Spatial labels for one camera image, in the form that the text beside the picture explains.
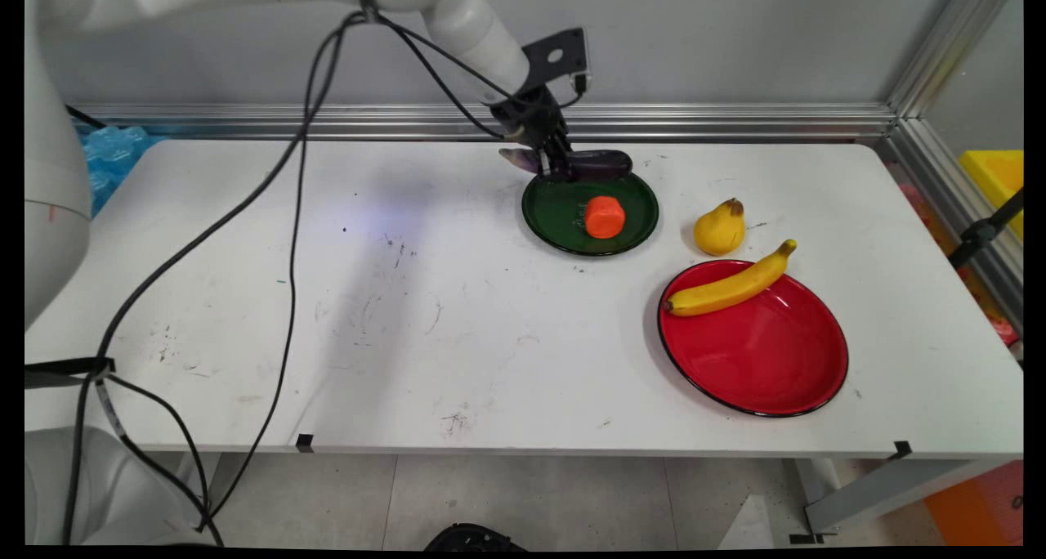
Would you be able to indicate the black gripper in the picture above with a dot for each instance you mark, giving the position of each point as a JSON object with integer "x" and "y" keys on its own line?
{"x": 531, "y": 118}

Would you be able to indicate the purple toy eggplant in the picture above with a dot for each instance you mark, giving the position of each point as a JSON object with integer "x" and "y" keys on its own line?
{"x": 601, "y": 164}

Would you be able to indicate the green round plate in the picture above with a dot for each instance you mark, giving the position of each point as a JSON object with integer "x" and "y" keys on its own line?
{"x": 556, "y": 216}

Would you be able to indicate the orange toy carrot piece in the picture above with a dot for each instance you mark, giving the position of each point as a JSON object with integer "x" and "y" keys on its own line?
{"x": 605, "y": 217}

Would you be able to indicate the yellow toy pear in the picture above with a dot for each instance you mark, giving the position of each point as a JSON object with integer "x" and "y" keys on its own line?
{"x": 719, "y": 230}

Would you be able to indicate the yellow toy banana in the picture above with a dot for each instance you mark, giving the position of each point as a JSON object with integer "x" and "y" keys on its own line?
{"x": 727, "y": 289}

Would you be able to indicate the red round plate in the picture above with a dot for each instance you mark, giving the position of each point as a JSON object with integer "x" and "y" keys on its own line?
{"x": 760, "y": 355}

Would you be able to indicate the black tape marker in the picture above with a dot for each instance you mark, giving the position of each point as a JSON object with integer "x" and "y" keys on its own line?
{"x": 902, "y": 449}
{"x": 305, "y": 442}

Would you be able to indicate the black round object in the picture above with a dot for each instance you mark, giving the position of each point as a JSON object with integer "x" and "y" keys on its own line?
{"x": 474, "y": 538}

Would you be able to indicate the red pink packaging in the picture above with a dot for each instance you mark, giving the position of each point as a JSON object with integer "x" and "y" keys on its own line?
{"x": 976, "y": 293}

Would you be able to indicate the yellow plastic box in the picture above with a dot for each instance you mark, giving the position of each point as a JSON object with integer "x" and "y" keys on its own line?
{"x": 999, "y": 179}

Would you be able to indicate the blue bubble wrap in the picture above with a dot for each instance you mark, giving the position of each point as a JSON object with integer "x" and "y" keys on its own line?
{"x": 114, "y": 154}

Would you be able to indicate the white table leg with foot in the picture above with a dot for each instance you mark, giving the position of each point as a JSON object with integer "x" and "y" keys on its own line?
{"x": 882, "y": 494}

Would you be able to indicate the orange box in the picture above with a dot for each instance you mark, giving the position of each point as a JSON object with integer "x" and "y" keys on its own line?
{"x": 981, "y": 506}

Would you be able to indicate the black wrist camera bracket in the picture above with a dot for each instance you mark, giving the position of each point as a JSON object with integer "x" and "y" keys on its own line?
{"x": 552, "y": 56}

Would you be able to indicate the long aluminium frame rail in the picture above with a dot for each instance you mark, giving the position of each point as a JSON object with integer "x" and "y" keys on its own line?
{"x": 695, "y": 122}

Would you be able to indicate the short aluminium frame rail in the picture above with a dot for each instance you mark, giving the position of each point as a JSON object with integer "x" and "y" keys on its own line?
{"x": 956, "y": 207}

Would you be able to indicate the upright aluminium frame post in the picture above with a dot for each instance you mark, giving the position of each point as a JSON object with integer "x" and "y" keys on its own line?
{"x": 948, "y": 48}

